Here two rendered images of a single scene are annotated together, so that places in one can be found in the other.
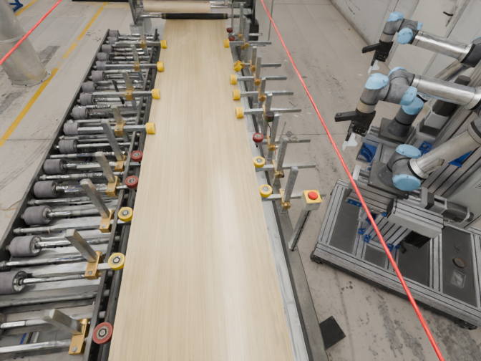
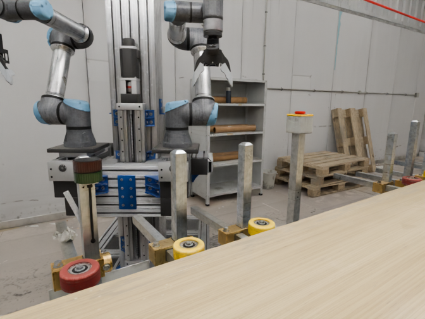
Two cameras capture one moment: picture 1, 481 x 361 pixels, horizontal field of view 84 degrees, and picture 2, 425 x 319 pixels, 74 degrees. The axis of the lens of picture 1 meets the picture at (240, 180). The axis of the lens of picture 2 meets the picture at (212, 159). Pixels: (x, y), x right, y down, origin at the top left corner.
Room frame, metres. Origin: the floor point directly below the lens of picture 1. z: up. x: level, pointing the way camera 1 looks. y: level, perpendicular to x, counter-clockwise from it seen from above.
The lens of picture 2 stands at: (1.50, 0.51, 1.26)
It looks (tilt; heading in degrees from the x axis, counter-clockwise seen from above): 11 degrees down; 246
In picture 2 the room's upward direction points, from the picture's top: 1 degrees clockwise
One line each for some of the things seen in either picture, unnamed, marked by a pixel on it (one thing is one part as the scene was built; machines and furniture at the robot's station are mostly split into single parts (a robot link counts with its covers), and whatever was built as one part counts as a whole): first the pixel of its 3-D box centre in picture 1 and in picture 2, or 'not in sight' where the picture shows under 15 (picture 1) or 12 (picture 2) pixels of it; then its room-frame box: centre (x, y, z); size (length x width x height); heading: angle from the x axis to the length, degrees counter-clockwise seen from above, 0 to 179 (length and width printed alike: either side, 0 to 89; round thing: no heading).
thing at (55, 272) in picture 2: (270, 142); (82, 269); (1.53, -0.21, 0.85); 0.14 x 0.06 x 0.05; 9
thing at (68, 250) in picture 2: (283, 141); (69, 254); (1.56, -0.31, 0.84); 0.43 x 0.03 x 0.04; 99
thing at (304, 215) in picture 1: (299, 228); (295, 189); (0.75, -0.34, 0.93); 0.05 x 0.05 x 0.45; 9
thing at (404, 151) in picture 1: (404, 158); (178, 113); (1.06, -0.88, 1.21); 0.13 x 0.12 x 0.14; 164
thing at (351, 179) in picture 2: not in sight; (369, 183); (0.07, -0.52, 0.83); 0.44 x 0.03 x 0.04; 99
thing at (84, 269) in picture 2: (257, 141); (81, 289); (1.53, -0.11, 0.85); 0.08 x 0.08 x 0.11
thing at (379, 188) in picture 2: not in sight; (383, 186); (0.05, -0.45, 0.83); 0.14 x 0.06 x 0.05; 9
